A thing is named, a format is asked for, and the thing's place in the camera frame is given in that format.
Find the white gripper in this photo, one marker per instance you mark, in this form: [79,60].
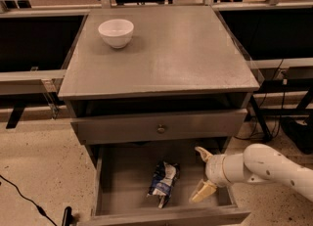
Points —
[214,168]

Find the blue chip bag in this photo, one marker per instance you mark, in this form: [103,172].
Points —
[164,179]

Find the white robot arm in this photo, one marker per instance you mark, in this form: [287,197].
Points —
[257,164]

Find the grey top drawer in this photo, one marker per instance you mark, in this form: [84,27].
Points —
[108,129]

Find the brass round drawer knob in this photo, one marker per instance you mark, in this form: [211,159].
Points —
[160,129]

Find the grey open middle drawer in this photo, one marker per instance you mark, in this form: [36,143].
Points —
[125,172]

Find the grey wooden drawer cabinet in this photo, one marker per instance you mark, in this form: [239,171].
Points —
[180,59]

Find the white ceramic bowl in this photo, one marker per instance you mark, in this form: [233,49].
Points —
[117,33]

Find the right metal rail frame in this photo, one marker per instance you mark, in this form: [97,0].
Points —
[277,41]

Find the metal rail frame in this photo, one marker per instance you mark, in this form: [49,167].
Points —
[277,41]
[36,46]

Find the left metal rail frame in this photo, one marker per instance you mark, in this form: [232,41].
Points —
[36,46]

